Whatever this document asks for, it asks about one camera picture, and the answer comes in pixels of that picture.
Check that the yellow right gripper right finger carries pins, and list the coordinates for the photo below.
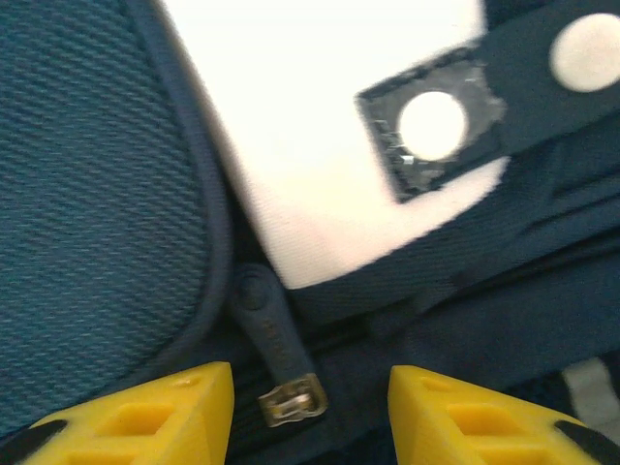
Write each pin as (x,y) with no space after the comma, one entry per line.
(474,431)

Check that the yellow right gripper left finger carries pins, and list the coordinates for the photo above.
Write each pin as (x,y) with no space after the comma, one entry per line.
(145,426)

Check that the navy zipper pull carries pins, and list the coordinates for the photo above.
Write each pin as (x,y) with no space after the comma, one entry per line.
(273,329)

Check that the navy blue backpack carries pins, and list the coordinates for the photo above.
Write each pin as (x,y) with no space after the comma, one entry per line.
(97,194)

